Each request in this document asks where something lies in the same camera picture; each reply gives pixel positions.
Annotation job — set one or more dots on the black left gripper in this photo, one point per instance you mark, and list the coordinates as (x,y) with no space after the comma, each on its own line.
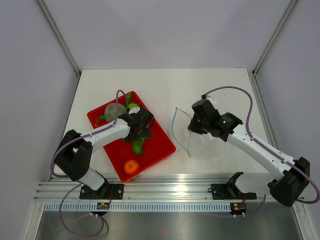
(144,134)

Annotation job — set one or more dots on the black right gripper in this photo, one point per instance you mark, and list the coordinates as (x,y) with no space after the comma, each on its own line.
(193,127)

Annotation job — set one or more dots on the green orange mango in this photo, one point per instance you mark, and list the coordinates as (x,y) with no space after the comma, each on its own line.
(138,147)

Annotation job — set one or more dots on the clear zip top bag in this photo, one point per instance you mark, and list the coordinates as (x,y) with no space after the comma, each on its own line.
(197,146)

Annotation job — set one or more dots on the orange fruit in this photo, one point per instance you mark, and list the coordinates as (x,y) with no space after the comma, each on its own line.
(131,166)

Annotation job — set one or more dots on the netted green cantaloupe melon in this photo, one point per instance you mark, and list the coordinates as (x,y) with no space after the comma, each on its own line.
(111,111)

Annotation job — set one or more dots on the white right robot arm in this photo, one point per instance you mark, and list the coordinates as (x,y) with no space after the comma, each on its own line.
(287,177)

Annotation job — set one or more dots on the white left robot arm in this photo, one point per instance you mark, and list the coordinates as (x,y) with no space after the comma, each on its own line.
(73,156)

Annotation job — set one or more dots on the small green striped watermelon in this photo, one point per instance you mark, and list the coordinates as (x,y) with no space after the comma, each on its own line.
(133,108)

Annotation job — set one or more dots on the long green chili pepper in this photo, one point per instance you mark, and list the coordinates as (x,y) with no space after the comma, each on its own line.
(128,98)

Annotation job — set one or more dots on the small green pepper left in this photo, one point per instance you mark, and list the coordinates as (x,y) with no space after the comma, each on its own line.
(101,118)

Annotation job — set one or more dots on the left controller board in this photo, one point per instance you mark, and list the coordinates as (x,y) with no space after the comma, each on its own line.
(103,206)

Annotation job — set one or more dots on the controller board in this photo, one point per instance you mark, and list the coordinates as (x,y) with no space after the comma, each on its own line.
(239,206)
(103,206)

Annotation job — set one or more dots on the right controller board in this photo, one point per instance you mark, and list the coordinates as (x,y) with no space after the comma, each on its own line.
(239,206)

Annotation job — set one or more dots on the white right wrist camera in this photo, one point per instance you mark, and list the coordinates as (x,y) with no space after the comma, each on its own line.
(209,98)

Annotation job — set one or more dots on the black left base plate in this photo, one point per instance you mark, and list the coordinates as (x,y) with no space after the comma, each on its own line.
(113,191)

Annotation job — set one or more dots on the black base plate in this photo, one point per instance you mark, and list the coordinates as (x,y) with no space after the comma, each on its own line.
(113,191)
(223,191)

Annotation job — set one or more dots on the aluminium mounting rail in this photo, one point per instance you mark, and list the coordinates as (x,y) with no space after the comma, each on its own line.
(144,188)

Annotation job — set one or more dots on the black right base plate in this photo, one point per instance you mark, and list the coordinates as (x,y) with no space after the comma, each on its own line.
(223,191)

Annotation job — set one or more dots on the white slotted cable duct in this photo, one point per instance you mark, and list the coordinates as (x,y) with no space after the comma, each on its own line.
(219,207)

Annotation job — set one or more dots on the left aluminium frame post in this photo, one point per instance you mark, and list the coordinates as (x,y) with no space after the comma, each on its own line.
(58,36)

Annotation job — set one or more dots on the aluminium frame post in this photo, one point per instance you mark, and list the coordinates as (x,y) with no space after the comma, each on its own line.
(58,36)
(292,4)

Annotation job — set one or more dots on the right aluminium frame post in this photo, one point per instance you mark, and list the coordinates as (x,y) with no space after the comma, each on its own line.
(292,4)

